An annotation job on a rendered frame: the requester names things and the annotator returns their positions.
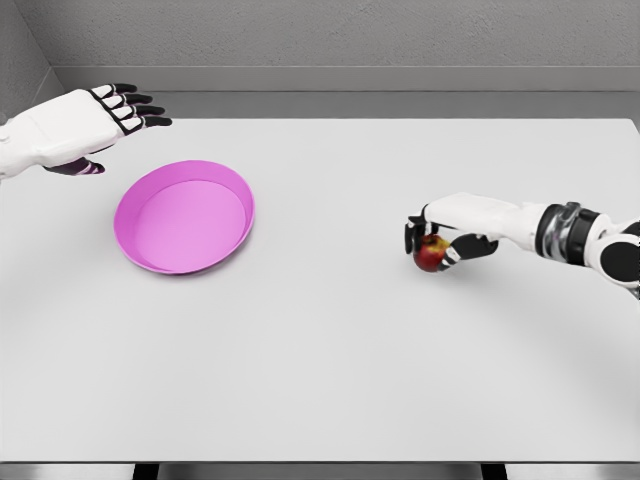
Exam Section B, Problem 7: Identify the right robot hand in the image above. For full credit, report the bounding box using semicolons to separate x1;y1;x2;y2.
404;192;516;273

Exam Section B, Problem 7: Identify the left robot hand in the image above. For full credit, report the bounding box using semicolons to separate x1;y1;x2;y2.
10;82;173;177

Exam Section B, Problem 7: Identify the red apple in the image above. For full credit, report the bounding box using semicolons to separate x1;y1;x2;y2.
412;233;452;274

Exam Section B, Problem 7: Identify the pink round plate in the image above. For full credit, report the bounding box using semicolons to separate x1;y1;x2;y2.
113;159;256;277

